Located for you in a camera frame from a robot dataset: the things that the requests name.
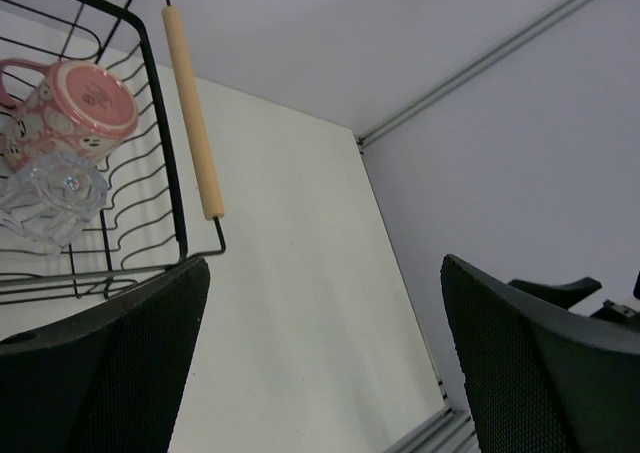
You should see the aluminium frame rail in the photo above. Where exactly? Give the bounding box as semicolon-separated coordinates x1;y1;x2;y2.
356;0;594;150

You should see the right wooden rack handle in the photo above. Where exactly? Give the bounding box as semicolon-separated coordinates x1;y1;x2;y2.
162;5;225;220

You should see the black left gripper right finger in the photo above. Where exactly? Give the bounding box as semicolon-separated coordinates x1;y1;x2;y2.
440;254;639;452

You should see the pink patterned ceramic mug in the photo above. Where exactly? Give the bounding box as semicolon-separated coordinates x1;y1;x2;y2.
1;58;139;170

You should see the faceted clear glass cup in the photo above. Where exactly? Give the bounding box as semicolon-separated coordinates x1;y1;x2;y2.
1;151;108;255

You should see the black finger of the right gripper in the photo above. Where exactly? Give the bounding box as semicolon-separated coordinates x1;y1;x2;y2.
508;277;602;310

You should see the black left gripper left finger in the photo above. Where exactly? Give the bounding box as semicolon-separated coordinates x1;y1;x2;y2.
1;259;210;452

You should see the black wire dish rack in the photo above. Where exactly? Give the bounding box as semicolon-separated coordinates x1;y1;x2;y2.
1;0;226;305

